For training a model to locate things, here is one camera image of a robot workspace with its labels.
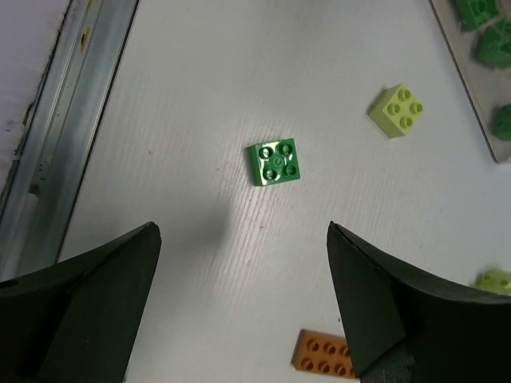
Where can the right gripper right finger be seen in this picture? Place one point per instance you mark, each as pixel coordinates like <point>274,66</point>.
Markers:
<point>403,324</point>

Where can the clear compartment organizer tray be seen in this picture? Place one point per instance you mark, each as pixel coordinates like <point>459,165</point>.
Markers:
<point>486,88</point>

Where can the upturned green 2x4 lego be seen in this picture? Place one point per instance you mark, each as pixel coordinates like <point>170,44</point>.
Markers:
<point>475,15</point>

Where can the green 2x2 lego brick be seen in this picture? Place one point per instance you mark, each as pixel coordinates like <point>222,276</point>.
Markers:
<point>274,162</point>

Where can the orange 2x4 lego plate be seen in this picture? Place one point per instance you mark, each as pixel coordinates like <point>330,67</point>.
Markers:
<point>323,354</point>

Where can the light yellow 2x2 lego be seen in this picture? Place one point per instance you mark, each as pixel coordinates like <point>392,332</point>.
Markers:
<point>396,111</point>

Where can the small green lego brick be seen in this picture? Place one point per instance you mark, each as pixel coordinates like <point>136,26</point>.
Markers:
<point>501,122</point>

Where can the light yellow-green curved lego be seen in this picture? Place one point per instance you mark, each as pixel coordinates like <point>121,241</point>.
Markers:
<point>495,281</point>

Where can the aluminium table edge rail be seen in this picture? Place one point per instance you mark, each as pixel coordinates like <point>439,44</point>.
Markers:
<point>62,124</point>

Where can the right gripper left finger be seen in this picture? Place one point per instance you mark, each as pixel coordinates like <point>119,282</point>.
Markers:
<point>77,320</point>

